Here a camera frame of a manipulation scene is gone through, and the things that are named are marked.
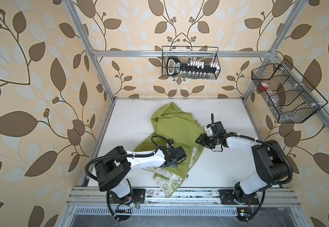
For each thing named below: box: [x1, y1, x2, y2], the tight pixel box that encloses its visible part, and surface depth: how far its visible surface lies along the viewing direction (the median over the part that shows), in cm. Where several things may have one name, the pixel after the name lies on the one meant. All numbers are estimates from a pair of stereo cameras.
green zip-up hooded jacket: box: [134, 102, 206, 199], surface depth 93 cm
